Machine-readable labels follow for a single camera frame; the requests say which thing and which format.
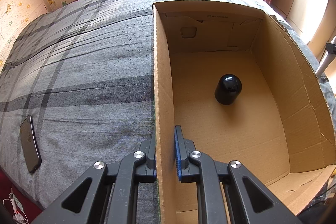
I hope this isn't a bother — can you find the white cable with tag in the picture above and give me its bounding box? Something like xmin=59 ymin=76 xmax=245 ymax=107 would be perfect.
xmin=2 ymin=187 xmax=30 ymax=224

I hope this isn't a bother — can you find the black domed cylinder object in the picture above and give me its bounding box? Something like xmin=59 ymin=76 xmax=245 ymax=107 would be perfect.
xmin=215 ymin=74 xmax=242 ymax=105

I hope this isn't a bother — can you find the brown cardboard box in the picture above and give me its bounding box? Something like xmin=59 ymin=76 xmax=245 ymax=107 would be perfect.
xmin=153 ymin=1 xmax=335 ymax=223

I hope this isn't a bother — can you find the grey plaid bed cover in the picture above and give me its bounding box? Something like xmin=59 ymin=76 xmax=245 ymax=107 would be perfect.
xmin=0 ymin=0 xmax=336 ymax=224

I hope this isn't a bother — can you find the black smartphone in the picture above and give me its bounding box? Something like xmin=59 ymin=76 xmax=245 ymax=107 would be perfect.
xmin=20 ymin=115 xmax=42 ymax=173

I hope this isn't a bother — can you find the white metal pole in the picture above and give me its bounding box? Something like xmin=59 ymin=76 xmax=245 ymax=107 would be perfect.
xmin=315 ymin=36 xmax=336 ymax=77

